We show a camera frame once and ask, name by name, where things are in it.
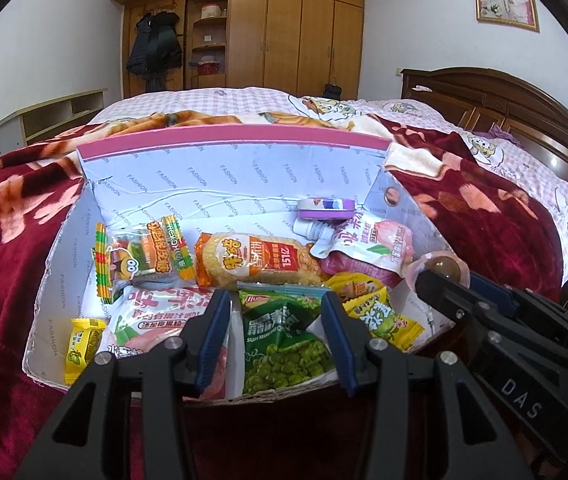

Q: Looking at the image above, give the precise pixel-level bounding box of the low grey shelf unit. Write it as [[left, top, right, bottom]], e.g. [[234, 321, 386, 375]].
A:
[[0, 88, 110, 156]]

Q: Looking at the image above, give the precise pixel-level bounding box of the purple cloth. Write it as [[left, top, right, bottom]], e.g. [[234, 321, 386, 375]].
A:
[[474, 127, 520, 148]]

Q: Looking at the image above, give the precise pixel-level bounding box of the yellow candy packet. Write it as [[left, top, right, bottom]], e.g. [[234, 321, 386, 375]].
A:
[[342, 290, 425, 356], [64, 317, 108, 387]]

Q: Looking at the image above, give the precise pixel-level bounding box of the pink checked cartoon bedsheet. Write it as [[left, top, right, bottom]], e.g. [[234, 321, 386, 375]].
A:
[[86, 87, 568, 241]]

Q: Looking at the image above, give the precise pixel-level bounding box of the orange candy packet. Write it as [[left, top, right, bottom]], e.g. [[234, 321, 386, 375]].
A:
[[324, 272, 387, 306]]

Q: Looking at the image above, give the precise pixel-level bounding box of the small peach jelly pouch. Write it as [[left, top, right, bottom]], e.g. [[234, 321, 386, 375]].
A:
[[294, 210, 415, 288]]

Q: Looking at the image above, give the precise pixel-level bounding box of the green pea snack packet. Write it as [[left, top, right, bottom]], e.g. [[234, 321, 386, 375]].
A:
[[236, 282, 340, 396]]

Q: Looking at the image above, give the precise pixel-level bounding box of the brown chocolate ball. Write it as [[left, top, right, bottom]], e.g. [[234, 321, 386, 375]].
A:
[[424, 255, 462, 286]]

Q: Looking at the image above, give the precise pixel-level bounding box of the purple oval tin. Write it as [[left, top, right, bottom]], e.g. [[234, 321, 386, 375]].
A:
[[296, 196, 357, 221]]

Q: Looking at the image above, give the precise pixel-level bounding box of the dark wooden headboard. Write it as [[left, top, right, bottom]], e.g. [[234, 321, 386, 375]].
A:
[[396, 66, 568, 221]]

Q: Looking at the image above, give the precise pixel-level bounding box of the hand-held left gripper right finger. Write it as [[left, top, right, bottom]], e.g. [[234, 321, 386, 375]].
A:
[[320, 291, 522, 480]]

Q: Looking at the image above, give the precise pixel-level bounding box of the clear burger gummy packet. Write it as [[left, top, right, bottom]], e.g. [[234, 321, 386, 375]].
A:
[[95, 215, 196, 303]]

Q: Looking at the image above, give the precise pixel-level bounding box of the large peach jelly pouch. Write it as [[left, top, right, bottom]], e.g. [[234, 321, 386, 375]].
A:
[[109, 285, 230, 401]]

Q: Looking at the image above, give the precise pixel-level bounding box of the black hanging jacket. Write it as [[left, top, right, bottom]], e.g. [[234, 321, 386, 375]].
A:
[[125, 10, 183, 92]]

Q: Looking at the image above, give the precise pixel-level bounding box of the wooden wardrobe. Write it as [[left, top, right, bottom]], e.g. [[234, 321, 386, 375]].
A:
[[108, 0, 366, 101]]

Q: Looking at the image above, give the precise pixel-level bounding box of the pink cardboard box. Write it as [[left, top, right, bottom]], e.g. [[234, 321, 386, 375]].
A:
[[23, 124, 457, 403]]

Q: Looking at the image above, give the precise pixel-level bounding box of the orange rice cracker packet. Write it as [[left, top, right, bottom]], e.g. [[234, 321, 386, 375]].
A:
[[194, 231, 330, 291]]

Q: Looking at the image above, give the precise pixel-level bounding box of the red basin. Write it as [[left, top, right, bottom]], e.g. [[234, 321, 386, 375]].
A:
[[190, 55, 221, 76]]

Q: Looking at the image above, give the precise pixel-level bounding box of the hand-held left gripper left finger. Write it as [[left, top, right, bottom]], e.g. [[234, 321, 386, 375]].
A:
[[26, 290, 232, 480]]

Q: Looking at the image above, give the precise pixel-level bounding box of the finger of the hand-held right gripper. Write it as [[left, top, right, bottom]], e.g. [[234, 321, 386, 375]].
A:
[[469, 274, 568, 341], [414, 270, 568, 366]]

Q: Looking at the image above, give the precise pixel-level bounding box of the red floral blanket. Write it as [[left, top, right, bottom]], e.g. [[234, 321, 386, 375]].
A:
[[0, 110, 568, 480]]

